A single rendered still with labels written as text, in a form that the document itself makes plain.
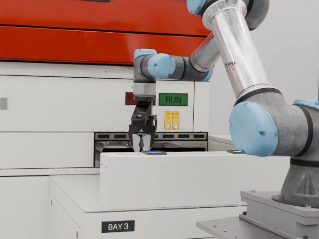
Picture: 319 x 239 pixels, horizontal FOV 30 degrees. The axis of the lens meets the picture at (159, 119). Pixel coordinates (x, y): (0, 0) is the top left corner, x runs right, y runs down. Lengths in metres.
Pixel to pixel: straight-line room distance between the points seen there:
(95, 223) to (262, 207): 0.44
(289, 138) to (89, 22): 1.05
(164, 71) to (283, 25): 2.46
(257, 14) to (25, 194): 1.06
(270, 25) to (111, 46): 2.16
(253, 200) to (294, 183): 0.14
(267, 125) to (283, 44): 2.95
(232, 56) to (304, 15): 2.91
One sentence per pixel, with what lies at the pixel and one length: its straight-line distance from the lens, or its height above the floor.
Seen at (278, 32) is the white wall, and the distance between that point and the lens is 4.18.
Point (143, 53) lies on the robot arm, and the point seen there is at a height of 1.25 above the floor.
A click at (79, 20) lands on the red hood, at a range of 2.12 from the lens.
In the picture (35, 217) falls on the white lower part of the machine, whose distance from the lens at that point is 2.19.
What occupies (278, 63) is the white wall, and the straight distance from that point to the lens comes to 4.17.
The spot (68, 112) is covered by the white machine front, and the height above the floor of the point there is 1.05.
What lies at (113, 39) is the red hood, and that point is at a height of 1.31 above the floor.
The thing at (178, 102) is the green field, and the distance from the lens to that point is 2.27.
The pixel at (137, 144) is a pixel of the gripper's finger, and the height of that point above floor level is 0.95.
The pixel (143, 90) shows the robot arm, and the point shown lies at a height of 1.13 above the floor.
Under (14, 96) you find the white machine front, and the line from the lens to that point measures 2.13.
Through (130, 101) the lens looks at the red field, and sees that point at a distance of 2.21.
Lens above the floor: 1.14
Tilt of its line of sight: 3 degrees down
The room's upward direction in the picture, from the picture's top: 2 degrees clockwise
